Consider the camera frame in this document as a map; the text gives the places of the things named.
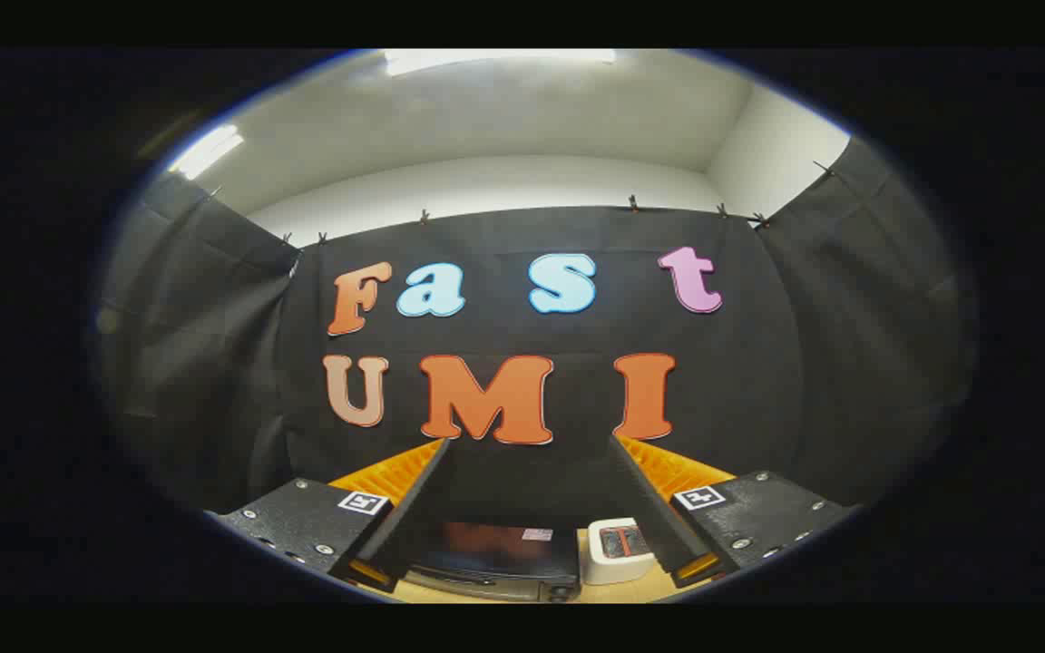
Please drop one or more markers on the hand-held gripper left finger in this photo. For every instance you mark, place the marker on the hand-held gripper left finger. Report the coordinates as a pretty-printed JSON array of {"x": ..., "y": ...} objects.
[{"x": 414, "y": 508}]

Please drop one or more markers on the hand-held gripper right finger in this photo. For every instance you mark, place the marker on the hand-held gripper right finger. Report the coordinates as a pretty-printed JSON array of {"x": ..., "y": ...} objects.
[{"x": 649, "y": 508}]

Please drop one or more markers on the white pop-up toaster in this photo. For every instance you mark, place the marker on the white pop-up toaster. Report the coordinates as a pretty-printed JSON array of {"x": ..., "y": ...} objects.
[{"x": 613, "y": 562}]

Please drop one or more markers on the ceiling light panel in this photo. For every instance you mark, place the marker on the ceiling light panel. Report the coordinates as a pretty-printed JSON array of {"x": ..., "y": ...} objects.
[
  {"x": 495, "y": 60},
  {"x": 207, "y": 150}
]

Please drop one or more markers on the black toaster oven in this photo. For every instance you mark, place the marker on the black toaster oven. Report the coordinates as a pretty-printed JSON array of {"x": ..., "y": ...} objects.
[{"x": 495, "y": 549}]

